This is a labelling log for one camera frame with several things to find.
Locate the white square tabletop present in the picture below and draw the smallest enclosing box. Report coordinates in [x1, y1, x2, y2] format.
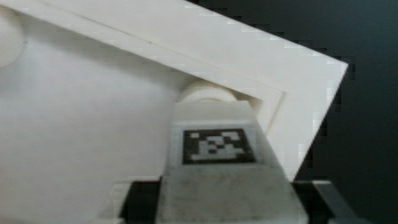
[0, 0, 284, 224]

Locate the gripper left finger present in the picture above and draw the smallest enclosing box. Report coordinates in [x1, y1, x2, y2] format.
[119, 180, 160, 224]

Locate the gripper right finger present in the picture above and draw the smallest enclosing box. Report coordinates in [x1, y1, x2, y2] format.
[291, 180, 367, 224]

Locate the white table leg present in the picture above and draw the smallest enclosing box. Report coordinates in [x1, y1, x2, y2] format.
[154, 81, 309, 224]

